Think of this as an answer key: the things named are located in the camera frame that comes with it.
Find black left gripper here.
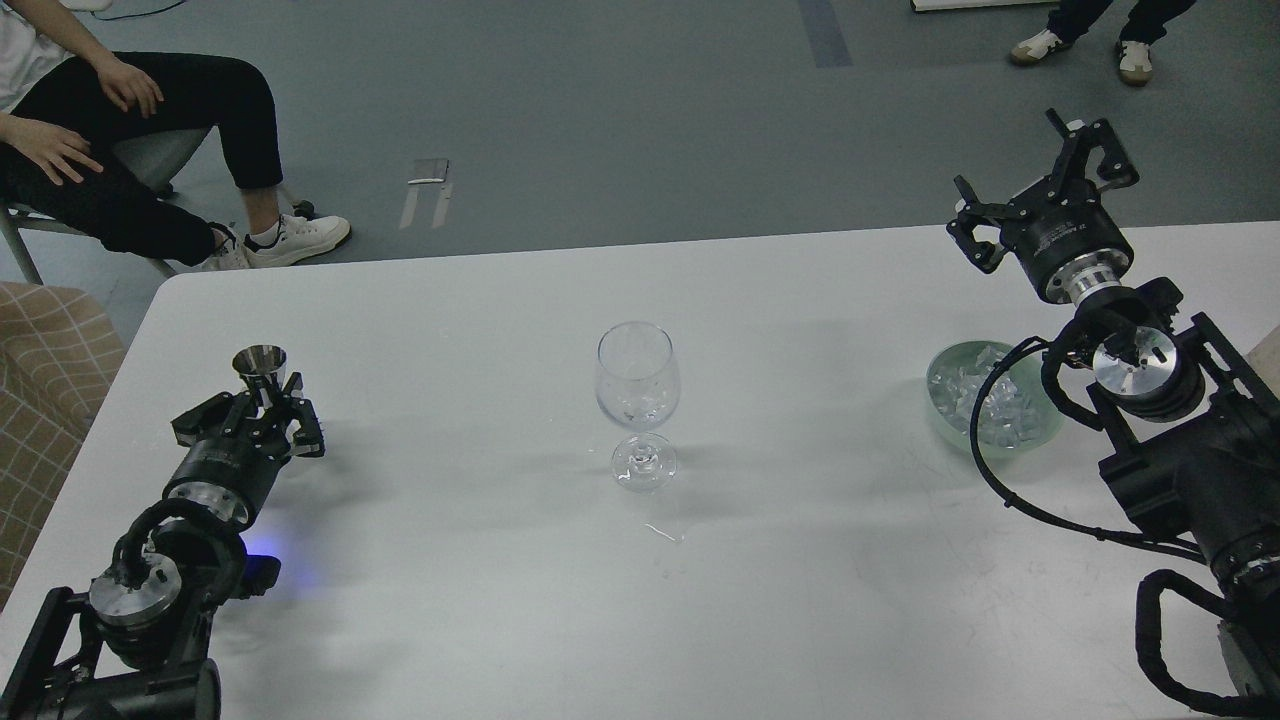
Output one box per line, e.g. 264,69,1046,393
163,373,326,529

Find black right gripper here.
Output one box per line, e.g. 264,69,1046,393
946,108,1140,305

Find steel double jigger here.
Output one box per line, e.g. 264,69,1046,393
230,345,289,410

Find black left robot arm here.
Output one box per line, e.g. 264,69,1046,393
3,372,325,719

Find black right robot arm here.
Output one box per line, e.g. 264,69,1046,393
947,109,1279,719

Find ice cubes pile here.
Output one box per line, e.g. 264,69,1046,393
931,343,1051,448

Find clear wine glass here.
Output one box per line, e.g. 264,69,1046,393
594,322,681,495

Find green bowl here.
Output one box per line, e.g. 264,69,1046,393
925,340,1066,457

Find checked beige cushion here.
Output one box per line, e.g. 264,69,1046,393
1,281,125,603

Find standing person's feet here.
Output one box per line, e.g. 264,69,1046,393
1009,0,1198,87

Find seated person in black trousers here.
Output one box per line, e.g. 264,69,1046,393
1,1,352,272

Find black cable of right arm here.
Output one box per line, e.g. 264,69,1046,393
968,336,1206,562

